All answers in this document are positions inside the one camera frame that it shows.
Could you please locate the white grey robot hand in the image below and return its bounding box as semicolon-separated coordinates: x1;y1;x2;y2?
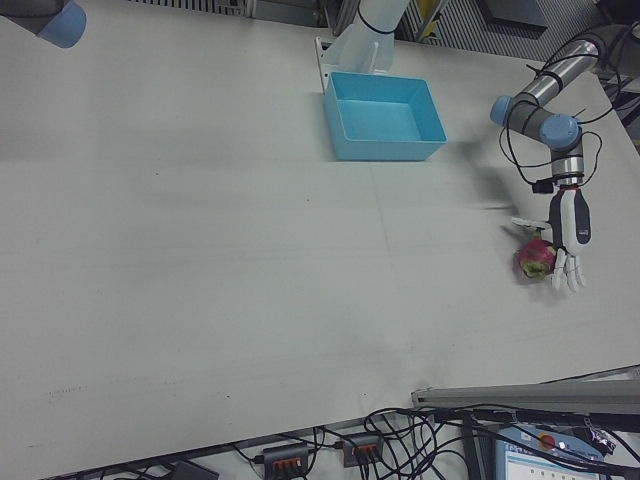
510;185;594;295

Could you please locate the pink dragon fruit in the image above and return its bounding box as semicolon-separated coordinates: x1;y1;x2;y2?
502;224;559;282

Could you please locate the light blue plastic bin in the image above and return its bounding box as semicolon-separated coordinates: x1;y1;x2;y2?
322;71;448;163

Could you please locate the clear plastic bag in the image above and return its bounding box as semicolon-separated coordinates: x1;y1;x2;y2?
587;424;616;454

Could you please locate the large grey teach pendant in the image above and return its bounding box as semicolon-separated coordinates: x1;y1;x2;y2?
494;424;640;480

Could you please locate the white mounting stand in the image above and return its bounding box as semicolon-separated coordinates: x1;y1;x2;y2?
313;0;409;96

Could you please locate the grey usb hub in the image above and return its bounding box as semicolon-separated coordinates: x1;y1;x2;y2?
262;443;312;474
343;433;386;467

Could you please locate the black monitor base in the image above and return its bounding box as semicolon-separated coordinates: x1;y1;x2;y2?
169;459;219;480

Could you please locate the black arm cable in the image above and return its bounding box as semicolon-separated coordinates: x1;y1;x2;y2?
499;34;619;189

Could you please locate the aluminium profile post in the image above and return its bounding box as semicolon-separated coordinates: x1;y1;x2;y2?
410;367;640;416

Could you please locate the black cable tangle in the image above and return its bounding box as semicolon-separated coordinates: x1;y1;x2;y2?
219;407;501;480

